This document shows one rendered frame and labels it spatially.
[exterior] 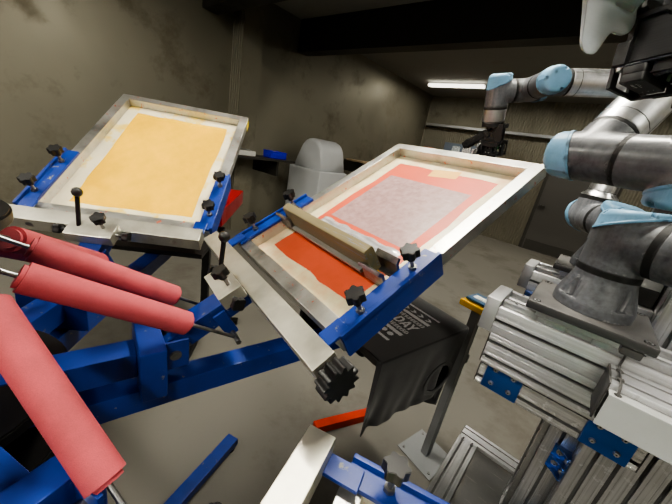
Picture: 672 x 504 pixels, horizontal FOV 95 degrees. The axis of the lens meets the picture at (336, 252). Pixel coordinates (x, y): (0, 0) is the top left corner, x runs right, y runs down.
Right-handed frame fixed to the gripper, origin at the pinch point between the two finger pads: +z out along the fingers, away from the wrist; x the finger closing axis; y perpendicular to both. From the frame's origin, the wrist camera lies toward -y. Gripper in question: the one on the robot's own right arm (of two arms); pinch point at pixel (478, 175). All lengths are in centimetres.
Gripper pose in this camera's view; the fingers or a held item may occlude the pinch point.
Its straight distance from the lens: 138.6
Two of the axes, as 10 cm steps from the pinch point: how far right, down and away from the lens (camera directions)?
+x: 8.1, -3.3, 4.9
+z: 0.7, 8.7, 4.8
